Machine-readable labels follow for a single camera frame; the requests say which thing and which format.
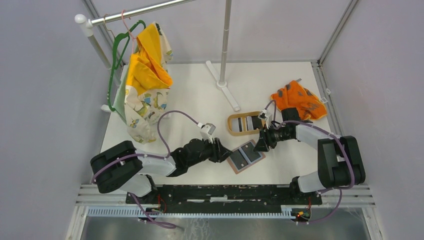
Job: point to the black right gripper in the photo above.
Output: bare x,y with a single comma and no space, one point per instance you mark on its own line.
265,137

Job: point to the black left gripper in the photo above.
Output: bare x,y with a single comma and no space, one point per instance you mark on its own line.
220,153

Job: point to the grey VIP card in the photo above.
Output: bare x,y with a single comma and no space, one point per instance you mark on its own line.
238,160

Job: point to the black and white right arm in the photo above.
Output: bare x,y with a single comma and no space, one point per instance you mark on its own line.
339,161

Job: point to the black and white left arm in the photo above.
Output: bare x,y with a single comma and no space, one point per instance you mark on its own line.
124,167

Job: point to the tan oval card tray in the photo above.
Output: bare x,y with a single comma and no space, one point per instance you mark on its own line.
246,132

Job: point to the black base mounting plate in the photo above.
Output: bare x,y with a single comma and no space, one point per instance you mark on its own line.
227,199

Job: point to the orange cloth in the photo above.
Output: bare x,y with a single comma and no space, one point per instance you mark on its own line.
294,95

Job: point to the white rack base foot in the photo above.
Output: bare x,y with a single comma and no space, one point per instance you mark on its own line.
223,87

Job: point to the yellow patterned garment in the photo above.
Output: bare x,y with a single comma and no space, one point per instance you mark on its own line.
143,96

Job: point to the green clothes hanger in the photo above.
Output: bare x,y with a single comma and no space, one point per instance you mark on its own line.
116,62

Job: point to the white left rack foot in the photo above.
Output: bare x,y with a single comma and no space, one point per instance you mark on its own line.
105,108

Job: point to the pink clothes hanger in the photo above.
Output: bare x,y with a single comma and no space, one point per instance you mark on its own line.
133,39

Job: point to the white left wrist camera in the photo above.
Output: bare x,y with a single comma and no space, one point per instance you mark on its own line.
207,131

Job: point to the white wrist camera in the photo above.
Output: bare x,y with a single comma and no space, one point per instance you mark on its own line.
264,116
207,131

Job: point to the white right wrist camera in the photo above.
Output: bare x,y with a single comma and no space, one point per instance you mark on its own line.
264,116

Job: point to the aluminium frame rail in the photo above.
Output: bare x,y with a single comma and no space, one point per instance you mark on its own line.
121,204

